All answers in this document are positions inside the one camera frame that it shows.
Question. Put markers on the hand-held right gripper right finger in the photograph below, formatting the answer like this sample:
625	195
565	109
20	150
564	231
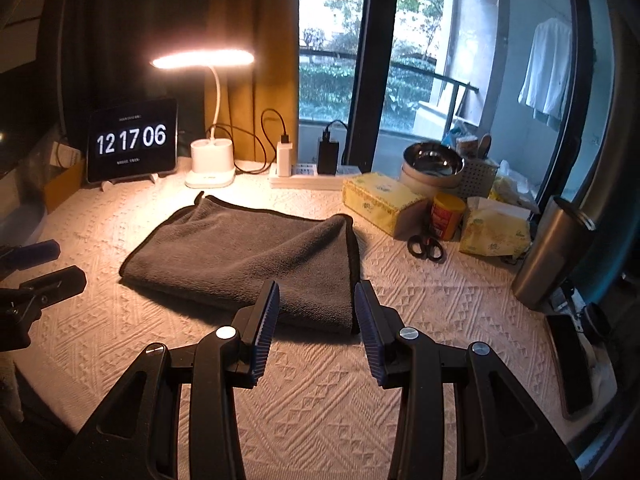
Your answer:
369	320

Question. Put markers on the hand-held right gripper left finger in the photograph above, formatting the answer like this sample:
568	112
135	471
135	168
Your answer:
264	317

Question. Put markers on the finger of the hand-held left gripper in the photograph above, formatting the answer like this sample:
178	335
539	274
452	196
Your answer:
41	250
60	282

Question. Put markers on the grey towel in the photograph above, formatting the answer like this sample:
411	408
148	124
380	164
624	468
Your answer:
240	252

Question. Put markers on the cardboard box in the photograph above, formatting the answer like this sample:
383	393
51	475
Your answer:
62	187

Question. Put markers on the black scissors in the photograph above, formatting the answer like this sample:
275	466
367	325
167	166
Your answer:
425	248

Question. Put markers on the white textured tablecloth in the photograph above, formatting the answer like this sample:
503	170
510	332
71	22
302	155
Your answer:
320	410

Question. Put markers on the yellow tissue box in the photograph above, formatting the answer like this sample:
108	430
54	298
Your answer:
385	200

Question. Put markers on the orange lid jar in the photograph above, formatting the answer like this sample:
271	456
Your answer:
447	215

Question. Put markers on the white tablet stand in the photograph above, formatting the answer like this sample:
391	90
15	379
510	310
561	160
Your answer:
152	178

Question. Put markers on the black tablet clock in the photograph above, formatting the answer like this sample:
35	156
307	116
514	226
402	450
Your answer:
132	140

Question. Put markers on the white power strip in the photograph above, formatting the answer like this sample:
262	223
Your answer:
305	177

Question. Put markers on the white bowl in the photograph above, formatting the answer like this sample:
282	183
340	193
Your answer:
425	182

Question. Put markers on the yellow tissue pack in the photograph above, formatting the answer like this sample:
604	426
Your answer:
492	232

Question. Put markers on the white charger plug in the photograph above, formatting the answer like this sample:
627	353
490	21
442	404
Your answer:
284	160

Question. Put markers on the black charger plug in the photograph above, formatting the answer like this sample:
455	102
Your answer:
328	157

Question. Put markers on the white desk lamp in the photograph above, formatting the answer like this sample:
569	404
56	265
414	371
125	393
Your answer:
212	157

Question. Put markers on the steel bowl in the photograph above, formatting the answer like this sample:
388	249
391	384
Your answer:
432	157

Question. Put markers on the grey utensil basket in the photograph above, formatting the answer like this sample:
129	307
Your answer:
480	177

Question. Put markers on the steel tumbler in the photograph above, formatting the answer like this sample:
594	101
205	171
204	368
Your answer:
547	255

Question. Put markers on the yellow plastic bag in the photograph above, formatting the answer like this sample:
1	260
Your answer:
515	187

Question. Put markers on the black phone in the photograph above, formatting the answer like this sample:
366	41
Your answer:
570	365

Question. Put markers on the dark curtain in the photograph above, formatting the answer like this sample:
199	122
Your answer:
125	20

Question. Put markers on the balcony railing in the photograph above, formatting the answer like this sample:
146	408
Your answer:
415	70

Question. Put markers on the yellow curtain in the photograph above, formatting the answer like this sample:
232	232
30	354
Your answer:
260	20

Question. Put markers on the white hanging shirt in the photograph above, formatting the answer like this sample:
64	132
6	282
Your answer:
547	70

